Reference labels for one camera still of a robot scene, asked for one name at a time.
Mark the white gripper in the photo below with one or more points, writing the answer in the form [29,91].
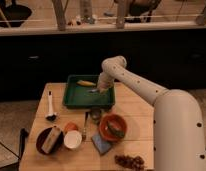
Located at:
[105,82]

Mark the grey towel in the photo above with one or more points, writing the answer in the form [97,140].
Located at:
[95,90]

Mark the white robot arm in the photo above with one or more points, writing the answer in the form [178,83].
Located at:
[179,138]

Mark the green plastic tray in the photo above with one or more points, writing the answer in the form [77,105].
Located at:
[80,97]

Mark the yellow banana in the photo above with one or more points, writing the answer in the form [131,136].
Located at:
[86,83]

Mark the small metal cup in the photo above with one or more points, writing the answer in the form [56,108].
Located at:
[96,115]

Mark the orange bowl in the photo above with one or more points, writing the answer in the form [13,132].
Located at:
[117,122]

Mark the green vegetable in bowl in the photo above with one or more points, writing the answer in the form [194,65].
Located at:
[115,132]

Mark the orange fruit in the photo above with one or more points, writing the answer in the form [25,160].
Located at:
[70,126]

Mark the white cup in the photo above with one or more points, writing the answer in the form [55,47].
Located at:
[72,139]

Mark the wooden block brush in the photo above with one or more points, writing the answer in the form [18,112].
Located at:
[51,139]

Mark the dark round bowl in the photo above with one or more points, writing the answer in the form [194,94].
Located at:
[42,137]

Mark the knife with wooden handle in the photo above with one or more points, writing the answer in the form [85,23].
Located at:
[84,126]

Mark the white handled ladle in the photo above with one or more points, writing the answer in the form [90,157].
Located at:
[51,116]

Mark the black table side handle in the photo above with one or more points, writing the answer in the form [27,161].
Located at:
[23,135]

